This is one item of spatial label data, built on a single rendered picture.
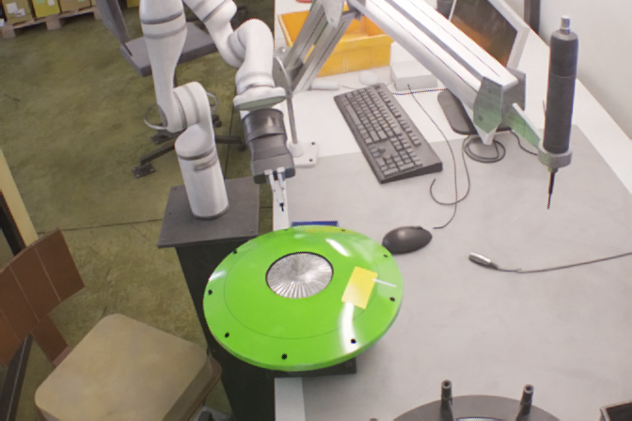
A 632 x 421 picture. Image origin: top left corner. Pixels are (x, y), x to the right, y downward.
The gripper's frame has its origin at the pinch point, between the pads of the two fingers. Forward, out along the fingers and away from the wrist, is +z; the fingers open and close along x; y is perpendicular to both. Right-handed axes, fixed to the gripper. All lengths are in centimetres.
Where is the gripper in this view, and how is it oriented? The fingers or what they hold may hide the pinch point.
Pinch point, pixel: (281, 206)
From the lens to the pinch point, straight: 107.1
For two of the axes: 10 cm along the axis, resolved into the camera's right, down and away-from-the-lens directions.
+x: -9.7, 2.0, -1.0
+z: 2.2, 9.1, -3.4
